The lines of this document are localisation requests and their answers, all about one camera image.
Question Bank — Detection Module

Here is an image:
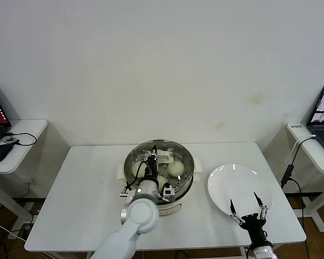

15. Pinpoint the white round plate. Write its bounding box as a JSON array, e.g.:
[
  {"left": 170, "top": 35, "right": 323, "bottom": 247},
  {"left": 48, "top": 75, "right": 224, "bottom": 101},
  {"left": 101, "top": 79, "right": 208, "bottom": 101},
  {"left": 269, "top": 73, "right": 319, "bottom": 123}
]
[{"left": 207, "top": 163, "right": 274, "bottom": 218}]

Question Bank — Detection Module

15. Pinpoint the white flat cable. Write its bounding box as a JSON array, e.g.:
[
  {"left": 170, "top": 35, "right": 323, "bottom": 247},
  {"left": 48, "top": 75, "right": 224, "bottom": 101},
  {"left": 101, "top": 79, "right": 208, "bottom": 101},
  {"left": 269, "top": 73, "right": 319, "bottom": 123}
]
[{"left": 285, "top": 134, "right": 315, "bottom": 164}]

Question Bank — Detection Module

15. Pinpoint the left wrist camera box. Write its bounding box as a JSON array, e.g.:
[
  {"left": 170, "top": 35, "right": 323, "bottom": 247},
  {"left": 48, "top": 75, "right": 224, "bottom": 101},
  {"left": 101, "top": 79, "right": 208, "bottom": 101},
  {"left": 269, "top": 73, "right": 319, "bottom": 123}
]
[{"left": 161, "top": 183, "right": 177, "bottom": 203}]

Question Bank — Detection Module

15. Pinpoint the cream electric cooker pot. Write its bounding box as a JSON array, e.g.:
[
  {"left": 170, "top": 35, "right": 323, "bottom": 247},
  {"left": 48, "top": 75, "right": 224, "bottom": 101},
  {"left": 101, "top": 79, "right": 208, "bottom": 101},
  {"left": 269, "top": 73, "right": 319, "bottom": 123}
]
[{"left": 116, "top": 158, "right": 203, "bottom": 218}]

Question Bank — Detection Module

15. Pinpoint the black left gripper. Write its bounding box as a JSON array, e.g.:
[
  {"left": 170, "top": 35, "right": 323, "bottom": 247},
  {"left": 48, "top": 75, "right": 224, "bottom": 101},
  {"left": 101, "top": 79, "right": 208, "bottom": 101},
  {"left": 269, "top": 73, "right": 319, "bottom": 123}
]
[{"left": 145, "top": 145, "right": 159, "bottom": 181}]

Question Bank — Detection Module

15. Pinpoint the round glass pot lid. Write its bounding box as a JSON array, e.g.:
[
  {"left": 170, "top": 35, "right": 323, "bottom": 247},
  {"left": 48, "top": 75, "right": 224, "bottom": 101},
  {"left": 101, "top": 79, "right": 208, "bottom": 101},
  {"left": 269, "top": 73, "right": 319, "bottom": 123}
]
[{"left": 124, "top": 140, "right": 194, "bottom": 191}]

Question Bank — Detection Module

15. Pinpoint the small QR code tag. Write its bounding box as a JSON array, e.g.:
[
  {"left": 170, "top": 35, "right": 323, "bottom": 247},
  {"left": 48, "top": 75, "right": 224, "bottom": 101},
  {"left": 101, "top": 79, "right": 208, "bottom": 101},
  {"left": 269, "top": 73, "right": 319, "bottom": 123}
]
[{"left": 1, "top": 136, "right": 20, "bottom": 146}]

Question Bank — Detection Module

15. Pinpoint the black laptop cable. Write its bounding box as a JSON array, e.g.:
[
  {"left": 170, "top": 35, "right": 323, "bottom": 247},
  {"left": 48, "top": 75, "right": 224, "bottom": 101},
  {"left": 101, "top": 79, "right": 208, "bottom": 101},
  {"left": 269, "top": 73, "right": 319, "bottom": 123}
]
[{"left": 4, "top": 131, "right": 38, "bottom": 148}]

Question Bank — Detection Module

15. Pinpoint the white steamed baozi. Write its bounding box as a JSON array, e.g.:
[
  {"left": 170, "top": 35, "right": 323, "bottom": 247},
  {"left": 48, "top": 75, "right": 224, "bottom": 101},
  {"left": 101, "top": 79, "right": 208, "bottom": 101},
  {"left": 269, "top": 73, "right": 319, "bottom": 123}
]
[
  {"left": 167, "top": 161, "right": 185, "bottom": 178},
  {"left": 156, "top": 175, "right": 167, "bottom": 191},
  {"left": 131, "top": 162, "right": 147, "bottom": 178}
]

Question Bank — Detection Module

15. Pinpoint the white floor cable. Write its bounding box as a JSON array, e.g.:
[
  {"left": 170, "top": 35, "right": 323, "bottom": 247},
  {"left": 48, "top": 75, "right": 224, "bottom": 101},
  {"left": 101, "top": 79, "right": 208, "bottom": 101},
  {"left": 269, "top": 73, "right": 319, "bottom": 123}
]
[{"left": 0, "top": 219, "right": 26, "bottom": 242}]

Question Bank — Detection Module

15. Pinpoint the stainless steel steamer basket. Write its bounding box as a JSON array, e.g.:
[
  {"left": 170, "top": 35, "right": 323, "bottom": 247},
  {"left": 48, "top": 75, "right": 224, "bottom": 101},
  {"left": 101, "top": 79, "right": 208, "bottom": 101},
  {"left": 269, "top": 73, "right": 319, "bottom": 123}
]
[{"left": 123, "top": 139, "right": 195, "bottom": 202}]

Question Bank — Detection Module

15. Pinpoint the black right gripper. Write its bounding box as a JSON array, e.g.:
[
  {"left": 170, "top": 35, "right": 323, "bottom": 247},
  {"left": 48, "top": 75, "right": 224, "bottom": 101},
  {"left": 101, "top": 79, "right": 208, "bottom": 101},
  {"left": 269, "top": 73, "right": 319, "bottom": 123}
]
[{"left": 229, "top": 192, "right": 268, "bottom": 245}]

